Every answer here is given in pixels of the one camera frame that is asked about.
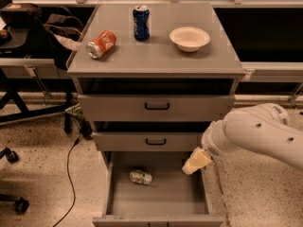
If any grey bottom drawer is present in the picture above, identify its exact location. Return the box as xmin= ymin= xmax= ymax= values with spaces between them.
xmin=93 ymin=151 xmax=223 ymax=227

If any black bag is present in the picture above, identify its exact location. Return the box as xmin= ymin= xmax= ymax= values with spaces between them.
xmin=0 ymin=3 xmax=71 ymax=70

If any black office chair base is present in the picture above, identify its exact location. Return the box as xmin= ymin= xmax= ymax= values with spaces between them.
xmin=0 ymin=147 xmax=30 ymax=215

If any grey drawer cabinet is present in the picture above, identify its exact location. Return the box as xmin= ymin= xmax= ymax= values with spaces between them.
xmin=66 ymin=2 xmax=247 ymax=168

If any black floor cable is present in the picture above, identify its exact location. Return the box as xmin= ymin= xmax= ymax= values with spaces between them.
xmin=51 ymin=135 xmax=81 ymax=227

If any black drawer handle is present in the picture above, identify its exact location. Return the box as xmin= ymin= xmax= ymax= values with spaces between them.
xmin=145 ymin=138 xmax=167 ymax=146
xmin=144 ymin=102 xmax=170 ymax=111

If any black table frame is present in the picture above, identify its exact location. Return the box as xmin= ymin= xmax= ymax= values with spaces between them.
xmin=0 ymin=67 xmax=74 ymax=134

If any grey middle drawer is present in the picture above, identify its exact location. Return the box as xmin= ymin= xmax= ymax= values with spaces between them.
xmin=93 ymin=122 xmax=210 ymax=151

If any grey drawer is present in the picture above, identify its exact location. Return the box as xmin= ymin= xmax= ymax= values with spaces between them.
xmin=79 ymin=79 xmax=235 ymax=122
xmin=93 ymin=151 xmax=223 ymax=227
xmin=93 ymin=122 xmax=210 ymax=151

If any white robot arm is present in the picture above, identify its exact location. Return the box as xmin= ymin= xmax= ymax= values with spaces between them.
xmin=182 ymin=103 xmax=303 ymax=175

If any orange soda can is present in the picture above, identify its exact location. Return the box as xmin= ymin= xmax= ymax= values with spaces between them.
xmin=86 ymin=30 xmax=116 ymax=60

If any blue pepsi can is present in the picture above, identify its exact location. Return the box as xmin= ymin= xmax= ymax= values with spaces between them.
xmin=133 ymin=6 xmax=150 ymax=41

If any black top drawer handle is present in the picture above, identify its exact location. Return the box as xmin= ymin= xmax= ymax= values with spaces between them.
xmin=144 ymin=102 xmax=170 ymax=111

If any black middle drawer handle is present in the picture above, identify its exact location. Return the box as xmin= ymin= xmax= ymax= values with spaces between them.
xmin=145 ymin=138 xmax=167 ymax=146

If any green chip bag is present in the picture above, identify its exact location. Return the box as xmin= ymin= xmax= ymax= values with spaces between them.
xmin=65 ymin=104 xmax=85 ymax=127

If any grey top drawer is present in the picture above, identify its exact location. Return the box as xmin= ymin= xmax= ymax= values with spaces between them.
xmin=79 ymin=79 xmax=235 ymax=122

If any white bowl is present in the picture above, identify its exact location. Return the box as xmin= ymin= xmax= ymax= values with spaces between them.
xmin=169 ymin=26 xmax=210 ymax=52

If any dark jacket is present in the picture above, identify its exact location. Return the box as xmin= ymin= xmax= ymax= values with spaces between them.
xmin=44 ymin=13 xmax=84 ymax=41

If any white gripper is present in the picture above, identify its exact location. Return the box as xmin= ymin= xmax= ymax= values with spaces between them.
xmin=182 ymin=120 xmax=230 ymax=175

